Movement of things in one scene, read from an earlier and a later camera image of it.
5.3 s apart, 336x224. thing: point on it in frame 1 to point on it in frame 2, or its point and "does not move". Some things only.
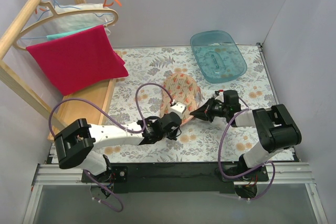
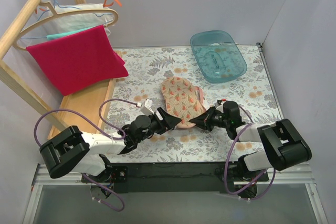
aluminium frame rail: x=278 y=173 does not move
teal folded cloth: x=55 y=35 does not move
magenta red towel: x=80 y=61 does not move
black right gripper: x=209 y=107 to x=210 y=118
